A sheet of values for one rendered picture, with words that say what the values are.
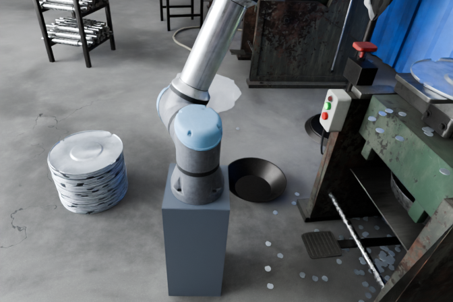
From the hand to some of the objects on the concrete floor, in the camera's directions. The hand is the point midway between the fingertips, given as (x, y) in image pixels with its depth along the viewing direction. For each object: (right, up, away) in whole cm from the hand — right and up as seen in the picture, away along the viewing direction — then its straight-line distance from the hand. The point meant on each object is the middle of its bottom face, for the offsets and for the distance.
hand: (375, 16), depth 99 cm
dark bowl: (-34, -64, +53) cm, 90 cm away
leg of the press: (+32, -72, +50) cm, 93 cm away
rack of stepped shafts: (-169, +29, +168) cm, 240 cm away
